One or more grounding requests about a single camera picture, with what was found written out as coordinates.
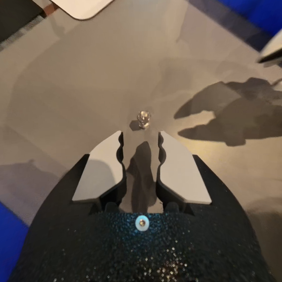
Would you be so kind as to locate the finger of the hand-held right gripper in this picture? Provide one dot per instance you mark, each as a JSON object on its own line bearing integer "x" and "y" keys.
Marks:
{"x": 273, "y": 47}

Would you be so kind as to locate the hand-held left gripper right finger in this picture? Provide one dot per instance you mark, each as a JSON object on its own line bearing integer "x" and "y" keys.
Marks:
{"x": 182, "y": 174}

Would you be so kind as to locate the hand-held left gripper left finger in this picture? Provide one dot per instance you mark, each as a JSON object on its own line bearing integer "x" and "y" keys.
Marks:
{"x": 99, "y": 176}

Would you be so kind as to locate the silver bolt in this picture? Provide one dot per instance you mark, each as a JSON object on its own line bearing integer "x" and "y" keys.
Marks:
{"x": 143, "y": 120}

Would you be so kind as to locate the large blue box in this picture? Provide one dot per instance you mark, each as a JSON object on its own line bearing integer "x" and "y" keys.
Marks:
{"x": 11, "y": 244}

